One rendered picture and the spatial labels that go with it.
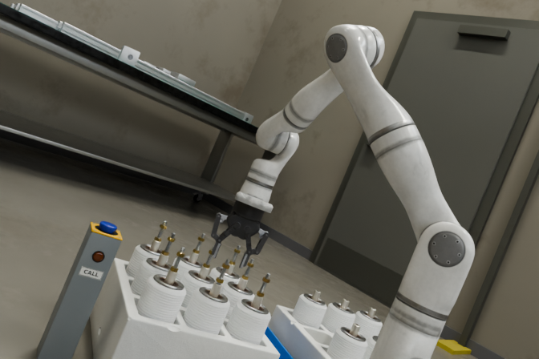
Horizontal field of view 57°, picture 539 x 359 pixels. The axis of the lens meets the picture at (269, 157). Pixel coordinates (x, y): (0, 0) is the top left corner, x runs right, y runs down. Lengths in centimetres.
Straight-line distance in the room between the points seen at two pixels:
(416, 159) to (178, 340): 66
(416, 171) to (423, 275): 18
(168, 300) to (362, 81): 64
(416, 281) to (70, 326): 76
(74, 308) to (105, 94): 325
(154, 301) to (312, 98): 57
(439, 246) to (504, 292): 256
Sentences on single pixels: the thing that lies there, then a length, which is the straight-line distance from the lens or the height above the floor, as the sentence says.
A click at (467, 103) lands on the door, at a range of 374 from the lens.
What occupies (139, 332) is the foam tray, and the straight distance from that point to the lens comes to 118.
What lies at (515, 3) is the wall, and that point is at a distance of 404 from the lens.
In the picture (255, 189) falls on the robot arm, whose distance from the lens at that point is 118.
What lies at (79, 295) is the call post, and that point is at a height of 17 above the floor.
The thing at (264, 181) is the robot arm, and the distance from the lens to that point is 118.
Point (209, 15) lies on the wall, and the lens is 478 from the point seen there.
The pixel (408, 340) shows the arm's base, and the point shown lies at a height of 42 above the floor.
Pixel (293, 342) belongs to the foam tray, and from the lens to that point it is 158.
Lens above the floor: 60
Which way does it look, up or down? 1 degrees up
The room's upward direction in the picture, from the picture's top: 23 degrees clockwise
